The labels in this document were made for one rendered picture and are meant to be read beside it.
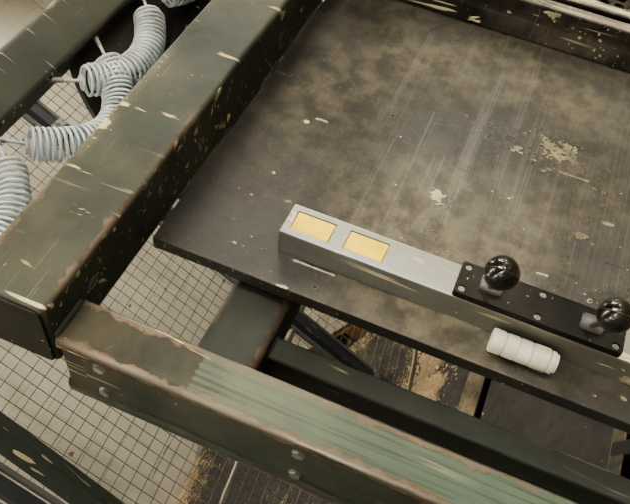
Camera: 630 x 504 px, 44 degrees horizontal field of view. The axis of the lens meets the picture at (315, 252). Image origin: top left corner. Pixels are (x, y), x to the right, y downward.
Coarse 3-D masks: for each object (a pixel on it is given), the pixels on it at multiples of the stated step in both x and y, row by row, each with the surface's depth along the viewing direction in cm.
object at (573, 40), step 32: (416, 0) 132; (448, 0) 130; (480, 0) 128; (512, 0) 125; (544, 0) 125; (576, 0) 126; (512, 32) 129; (544, 32) 127; (576, 32) 125; (608, 32) 123; (608, 64) 127
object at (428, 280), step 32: (288, 224) 95; (320, 256) 95; (352, 256) 93; (416, 256) 94; (384, 288) 95; (416, 288) 92; (448, 288) 91; (480, 320) 92; (512, 320) 90; (576, 352) 89
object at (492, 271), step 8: (496, 256) 80; (504, 256) 80; (488, 264) 80; (496, 264) 79; (504, 264) 79; (512, 264) 79; (488, 272) 79; (496, 272) 79; (504, 272) 79; (512, 272) 79; (520, 272) 80; (488, 280) 80; (496, 280) 79; (504, 280) 79; (512, 280) 79; (480, 288) 90; (488, 288) 90; (496, 288) 80; (504, 288) 79; (496, 296) 90
